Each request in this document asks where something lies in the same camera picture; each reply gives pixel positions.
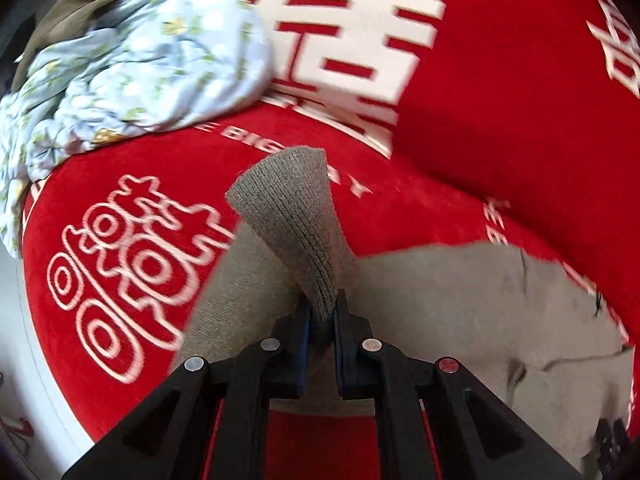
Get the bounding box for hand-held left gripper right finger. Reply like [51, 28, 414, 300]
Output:
[334, 289, 587, 480]

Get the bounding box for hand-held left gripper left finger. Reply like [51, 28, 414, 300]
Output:
[62, 294, 315, 480]

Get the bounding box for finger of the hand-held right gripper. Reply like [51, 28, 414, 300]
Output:
[594, 417, 635, 480]

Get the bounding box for grey knit garment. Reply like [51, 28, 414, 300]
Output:
[172, 146, 635, 467]

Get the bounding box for red printed blanket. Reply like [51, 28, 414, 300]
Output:
[20, 0, 640, 480]

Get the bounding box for light blue floral quilt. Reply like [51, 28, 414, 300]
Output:
[0, 0, 275, 260]

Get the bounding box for olive brown cloth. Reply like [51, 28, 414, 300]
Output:
[10, 0, 135, 92]

